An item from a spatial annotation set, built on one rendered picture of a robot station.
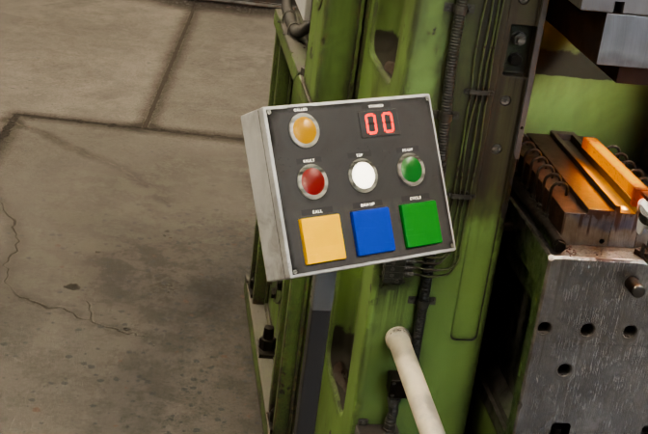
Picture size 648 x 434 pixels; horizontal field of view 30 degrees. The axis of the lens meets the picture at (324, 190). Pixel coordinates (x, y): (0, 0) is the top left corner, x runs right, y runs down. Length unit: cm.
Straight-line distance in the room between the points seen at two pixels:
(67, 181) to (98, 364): 135
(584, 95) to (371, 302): 70
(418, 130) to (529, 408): 64
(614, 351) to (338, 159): 73
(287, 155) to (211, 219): 255
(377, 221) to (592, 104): 91
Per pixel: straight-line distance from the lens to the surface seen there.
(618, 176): 238
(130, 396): 339
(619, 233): 238
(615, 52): 224
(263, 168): 196
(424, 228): 207
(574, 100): 278
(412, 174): 208
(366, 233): 201
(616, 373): 245
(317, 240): 195
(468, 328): 255
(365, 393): 258
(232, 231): 440
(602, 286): 235
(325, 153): 199
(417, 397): 229
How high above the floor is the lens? 181
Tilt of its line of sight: 22 degrees down
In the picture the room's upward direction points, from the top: 7 degrees clockwise
